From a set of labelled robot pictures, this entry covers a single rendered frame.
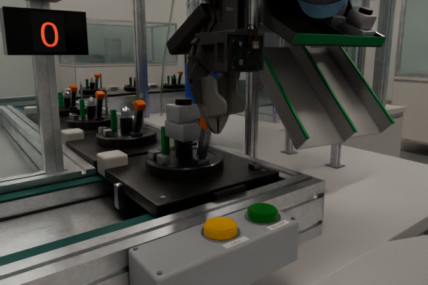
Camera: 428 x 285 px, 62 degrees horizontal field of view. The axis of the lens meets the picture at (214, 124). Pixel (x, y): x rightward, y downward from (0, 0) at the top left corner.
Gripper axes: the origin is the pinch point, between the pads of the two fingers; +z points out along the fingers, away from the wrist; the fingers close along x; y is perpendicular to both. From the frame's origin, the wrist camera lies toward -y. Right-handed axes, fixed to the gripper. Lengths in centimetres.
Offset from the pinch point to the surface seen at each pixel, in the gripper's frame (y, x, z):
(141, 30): -116, 45, -22
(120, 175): -11.6, -11.0, 9.2
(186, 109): -6.9, -0.6, -1.6
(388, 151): -56, 171, 46
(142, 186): -4.6, -10.5, 9.3
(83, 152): -29.8, -11.6, 9.2
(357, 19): -1.8, 40.6, -18.3
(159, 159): -7.2, -5.9, 6.4
